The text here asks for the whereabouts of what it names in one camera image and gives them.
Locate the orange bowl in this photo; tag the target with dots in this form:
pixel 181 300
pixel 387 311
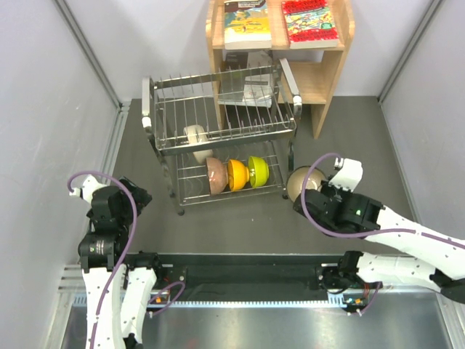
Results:
pixel 238 175

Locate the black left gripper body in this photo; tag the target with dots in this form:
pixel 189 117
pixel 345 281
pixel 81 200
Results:
pixel 141 198

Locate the red colourful cover book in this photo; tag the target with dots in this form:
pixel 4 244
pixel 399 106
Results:
pixel 309 24

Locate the wooden shelf unit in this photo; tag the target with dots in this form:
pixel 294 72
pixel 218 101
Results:
pixel 317 82

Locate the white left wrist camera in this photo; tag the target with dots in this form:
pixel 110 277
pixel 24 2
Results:
pixel 87 188

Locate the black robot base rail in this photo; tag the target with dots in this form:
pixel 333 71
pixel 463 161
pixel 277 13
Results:
pixel 251 280

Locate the yellow blue cover book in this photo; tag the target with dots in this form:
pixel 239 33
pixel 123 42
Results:
pixel 246 25

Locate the cream ceramic bowl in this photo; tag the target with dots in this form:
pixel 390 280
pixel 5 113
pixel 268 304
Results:
pixel 196 134

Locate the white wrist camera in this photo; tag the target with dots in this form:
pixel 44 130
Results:
pixel 87 188
pixel 349 173

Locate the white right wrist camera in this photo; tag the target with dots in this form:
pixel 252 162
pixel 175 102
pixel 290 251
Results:
pixel 349 173

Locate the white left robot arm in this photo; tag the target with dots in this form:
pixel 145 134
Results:
pixel 117 284

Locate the lime green bowl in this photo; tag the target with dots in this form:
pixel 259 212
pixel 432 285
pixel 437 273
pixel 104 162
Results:
pixel 258 170

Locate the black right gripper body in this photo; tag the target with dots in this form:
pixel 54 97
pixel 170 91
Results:
pixel 335 191

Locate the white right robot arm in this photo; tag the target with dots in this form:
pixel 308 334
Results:
pixel 429 259

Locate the steel two-tier dish rack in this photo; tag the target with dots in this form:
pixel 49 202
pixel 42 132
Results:
pixel 170 105

